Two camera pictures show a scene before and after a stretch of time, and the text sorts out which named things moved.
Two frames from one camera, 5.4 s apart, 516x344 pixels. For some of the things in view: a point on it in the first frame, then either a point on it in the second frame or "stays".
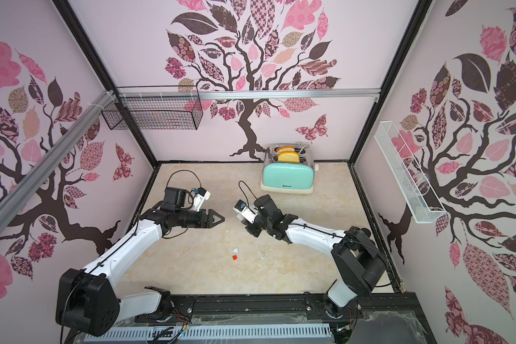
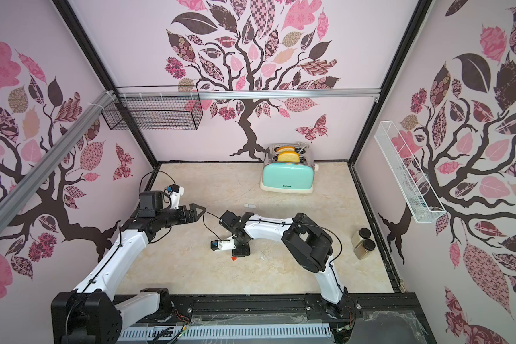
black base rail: (381, 318) stays
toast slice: (288, 157) stays
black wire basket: (156, 107) stays
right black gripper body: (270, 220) to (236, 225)
